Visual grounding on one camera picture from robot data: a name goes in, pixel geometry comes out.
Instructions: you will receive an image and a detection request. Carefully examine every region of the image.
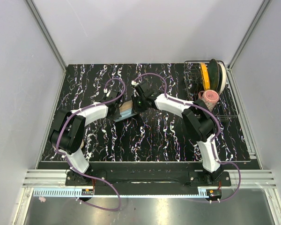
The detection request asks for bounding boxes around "black glasses case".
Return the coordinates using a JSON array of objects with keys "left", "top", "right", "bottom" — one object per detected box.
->
[{"left": 113, "top": 100, "right": 137, "bottom": 122}]

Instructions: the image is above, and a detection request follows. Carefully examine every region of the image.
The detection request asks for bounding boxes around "light blue cleaning cloth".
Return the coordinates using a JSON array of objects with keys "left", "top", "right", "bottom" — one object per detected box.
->
[{"left": 113, "top": 109, "right": 135, "bottom": 122}]

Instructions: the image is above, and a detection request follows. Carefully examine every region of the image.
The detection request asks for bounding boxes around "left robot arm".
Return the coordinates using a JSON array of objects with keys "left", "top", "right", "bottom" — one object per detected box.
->
[{"left": 48, "top": 90, "right": 123, "bottom": 186}]

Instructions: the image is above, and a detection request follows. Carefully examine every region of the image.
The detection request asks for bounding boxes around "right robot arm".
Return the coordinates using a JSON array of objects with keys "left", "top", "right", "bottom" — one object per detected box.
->
[{"left": 131, "top": 81, "right": 223, "bottom": 186}]

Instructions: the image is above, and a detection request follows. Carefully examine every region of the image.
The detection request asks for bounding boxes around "yellow plate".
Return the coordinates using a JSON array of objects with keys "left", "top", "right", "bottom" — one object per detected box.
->
[{"left": 200, "top": 62, "right": 210, "bottom": 90}]

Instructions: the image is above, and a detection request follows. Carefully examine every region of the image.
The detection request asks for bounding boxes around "pink patterned mug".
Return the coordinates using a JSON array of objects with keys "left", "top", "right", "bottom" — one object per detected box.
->
[{"left": 198, "top": 90, "right": 219, "bottom": 111}]

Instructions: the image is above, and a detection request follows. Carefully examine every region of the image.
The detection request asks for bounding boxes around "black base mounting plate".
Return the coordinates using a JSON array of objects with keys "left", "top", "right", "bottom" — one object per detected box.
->
[{"left": 65, "top": 161, "right": 231, "bottom": 188}]

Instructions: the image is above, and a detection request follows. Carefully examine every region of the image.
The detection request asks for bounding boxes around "dark green plate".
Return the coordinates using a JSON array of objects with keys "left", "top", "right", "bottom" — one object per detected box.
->
[{"left": 207, "top": 59, "right": 221, "bottom": 93}]

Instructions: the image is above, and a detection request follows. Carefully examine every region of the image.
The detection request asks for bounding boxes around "white plate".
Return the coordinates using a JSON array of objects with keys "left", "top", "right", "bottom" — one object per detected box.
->
[{"left": 218, "top": 62, "right": 227, "bottom": 95}]

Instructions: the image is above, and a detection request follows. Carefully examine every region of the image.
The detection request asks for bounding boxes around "small pink scrap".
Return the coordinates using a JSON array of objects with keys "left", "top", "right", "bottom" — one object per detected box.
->
[{"left": 38, "top": 196, "right": 46, "bottom": 203}]

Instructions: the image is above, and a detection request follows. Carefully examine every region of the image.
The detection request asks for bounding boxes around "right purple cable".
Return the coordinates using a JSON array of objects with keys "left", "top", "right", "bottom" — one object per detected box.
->
[{"left": 132, "top": 73, "right": 242, "bottom": 203}]

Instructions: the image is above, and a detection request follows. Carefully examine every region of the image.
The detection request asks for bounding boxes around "purple cable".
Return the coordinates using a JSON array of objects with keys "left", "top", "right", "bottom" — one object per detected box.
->
[
  {"left": 132, "top": 73, "right": 242, "bottom": 203},
  {"left": 55, "top": 78, "right": 126, "bottom": 211}
]

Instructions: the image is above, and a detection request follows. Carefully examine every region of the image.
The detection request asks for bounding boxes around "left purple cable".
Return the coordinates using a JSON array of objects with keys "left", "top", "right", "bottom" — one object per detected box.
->
[{"left": 55, "top": 78, "right": 126, "bottom": 211}]

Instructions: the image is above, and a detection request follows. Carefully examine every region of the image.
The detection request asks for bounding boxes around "black wire dish rack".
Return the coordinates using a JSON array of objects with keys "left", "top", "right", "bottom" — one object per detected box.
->
[{"left": 184, "top": 59, "right": 238, "bottom": 121}]

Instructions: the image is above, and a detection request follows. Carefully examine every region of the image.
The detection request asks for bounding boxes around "aluminium rail frame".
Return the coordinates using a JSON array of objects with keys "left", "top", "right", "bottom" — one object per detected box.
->
[{"left": 23, "top": 170, "right": 277, "bottom": 198}]

